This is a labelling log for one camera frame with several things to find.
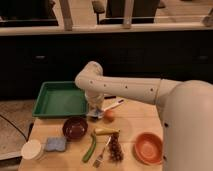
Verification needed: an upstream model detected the green plastic tray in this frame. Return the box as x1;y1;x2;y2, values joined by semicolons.
33;81;89;118

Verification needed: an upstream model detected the small fork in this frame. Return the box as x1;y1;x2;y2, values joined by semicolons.
93;136;111;168

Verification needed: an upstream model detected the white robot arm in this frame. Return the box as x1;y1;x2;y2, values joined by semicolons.
75;61;213;171

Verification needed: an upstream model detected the orange fruit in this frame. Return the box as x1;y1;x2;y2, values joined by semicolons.
104;109;115;122

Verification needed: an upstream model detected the purple bowl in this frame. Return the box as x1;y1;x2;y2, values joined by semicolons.
62;116;88;141

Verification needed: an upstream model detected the grey blue towel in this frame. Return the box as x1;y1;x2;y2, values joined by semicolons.
87;108;104;119

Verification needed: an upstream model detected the green pea pod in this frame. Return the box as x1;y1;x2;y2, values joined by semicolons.
82;133;97;163

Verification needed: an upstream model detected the bunch of brown grapes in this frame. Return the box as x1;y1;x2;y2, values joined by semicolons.
109;133;124;162

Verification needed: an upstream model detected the black office chair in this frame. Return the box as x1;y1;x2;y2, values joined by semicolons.
92;0;165;25

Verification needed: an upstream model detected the blue sponge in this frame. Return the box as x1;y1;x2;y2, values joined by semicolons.
45;137;66;152

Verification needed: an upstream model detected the orange bowl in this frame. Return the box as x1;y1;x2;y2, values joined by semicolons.
133;132;162;166

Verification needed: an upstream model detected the black cable left floor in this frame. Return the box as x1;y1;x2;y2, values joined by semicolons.
0;113;29;142

